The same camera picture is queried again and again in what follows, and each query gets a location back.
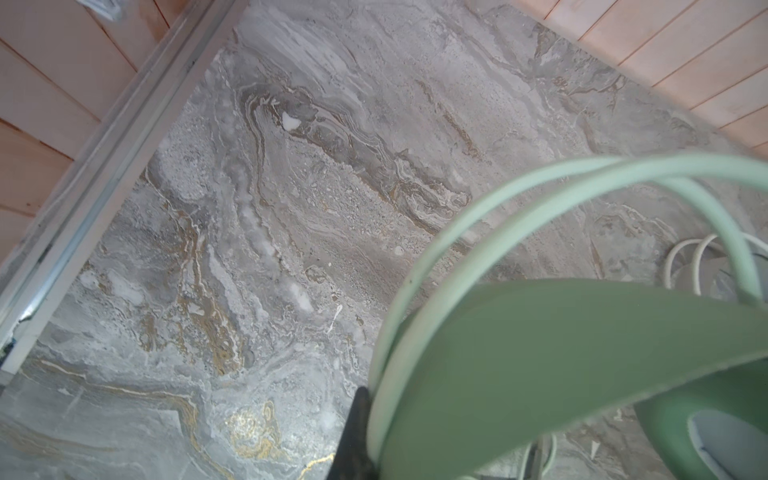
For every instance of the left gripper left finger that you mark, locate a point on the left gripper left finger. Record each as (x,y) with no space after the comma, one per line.
(351,460)

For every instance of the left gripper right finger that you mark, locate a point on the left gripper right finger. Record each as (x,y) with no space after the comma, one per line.
(536,459)

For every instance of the green headphones with cable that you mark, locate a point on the green headphones with cable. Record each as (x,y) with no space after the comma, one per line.
(465,372)

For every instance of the white headphones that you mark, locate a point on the white headphones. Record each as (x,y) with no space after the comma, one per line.
(700,266)

